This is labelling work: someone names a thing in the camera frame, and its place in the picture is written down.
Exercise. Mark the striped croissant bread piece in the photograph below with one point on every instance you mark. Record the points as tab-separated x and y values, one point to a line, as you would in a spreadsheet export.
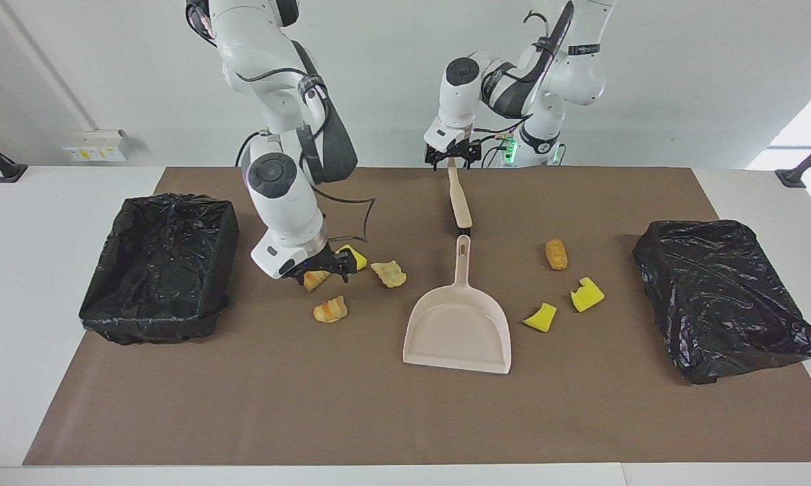
315	281
331	310

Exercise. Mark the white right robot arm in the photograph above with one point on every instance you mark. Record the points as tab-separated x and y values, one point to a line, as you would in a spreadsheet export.
256	40

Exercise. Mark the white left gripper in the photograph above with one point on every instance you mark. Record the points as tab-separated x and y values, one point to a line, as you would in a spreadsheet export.
449	135

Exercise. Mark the white wall socket box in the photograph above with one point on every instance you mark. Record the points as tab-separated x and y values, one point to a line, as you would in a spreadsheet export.
98	145

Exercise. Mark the brown fried croquette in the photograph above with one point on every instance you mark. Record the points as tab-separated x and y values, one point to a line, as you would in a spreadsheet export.
556	255

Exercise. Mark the pale food piece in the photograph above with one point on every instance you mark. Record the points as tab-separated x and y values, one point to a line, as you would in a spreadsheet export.
389	274

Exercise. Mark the wedge yellow sponge piece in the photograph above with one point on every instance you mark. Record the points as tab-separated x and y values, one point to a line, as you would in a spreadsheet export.
541	317

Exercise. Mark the beige brush with black bristles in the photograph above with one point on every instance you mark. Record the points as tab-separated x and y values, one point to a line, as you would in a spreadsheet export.
460	209

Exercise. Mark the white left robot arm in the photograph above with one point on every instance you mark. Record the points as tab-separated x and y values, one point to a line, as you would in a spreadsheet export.
581	74

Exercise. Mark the brown paper table mat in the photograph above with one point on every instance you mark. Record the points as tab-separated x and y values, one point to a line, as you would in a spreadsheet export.
405	418

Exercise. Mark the beige plastic dustpan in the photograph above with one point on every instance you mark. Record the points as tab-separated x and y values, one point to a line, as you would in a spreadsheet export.
456	331

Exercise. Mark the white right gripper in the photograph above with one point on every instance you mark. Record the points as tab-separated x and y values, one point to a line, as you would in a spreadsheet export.
273	260

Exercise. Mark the notched yellow sponge piece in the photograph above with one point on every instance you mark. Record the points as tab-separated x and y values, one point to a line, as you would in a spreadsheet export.
587	295

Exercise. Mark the black bag lined bin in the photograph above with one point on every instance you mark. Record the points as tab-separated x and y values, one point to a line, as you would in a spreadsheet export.
716	297
162	270

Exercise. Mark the rounded yellow sponge piece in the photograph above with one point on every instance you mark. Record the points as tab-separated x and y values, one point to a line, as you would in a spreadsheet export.
356	258

